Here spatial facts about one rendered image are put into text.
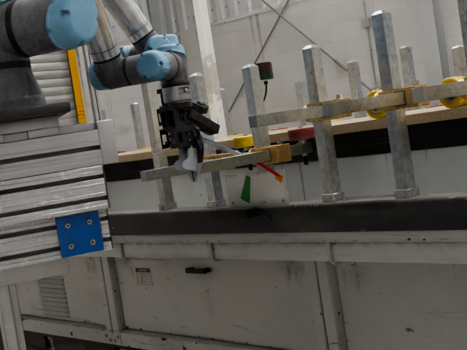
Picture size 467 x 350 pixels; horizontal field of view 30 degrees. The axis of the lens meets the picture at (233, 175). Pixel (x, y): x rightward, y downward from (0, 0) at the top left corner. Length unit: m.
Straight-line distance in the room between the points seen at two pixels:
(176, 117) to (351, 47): 8.72
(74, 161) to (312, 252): 0.93
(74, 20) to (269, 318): 1.59
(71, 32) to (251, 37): 10.23
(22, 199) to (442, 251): 1.02
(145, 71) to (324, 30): 9.05
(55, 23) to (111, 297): 2.17
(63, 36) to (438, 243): 1.04
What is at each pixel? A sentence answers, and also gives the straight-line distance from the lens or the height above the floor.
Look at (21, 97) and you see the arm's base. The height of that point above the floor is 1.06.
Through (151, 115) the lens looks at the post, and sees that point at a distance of 2.92.
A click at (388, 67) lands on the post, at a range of 2.19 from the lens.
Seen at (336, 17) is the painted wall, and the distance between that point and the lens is 11.07.
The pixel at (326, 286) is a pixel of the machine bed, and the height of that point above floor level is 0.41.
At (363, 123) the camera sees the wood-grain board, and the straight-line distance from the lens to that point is 2.50.
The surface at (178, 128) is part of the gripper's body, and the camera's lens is 2.26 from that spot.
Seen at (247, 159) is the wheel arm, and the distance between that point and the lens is 2.43.
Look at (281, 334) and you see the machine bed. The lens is 3.02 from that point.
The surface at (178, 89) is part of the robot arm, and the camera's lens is 2.28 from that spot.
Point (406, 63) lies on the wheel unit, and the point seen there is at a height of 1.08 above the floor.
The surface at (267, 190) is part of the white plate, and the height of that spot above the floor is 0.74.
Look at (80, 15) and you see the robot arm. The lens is 1.76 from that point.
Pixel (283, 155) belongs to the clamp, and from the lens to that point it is 2.48.
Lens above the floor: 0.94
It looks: 3 degrees down
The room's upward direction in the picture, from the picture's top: 9 degrees counter-clockwise
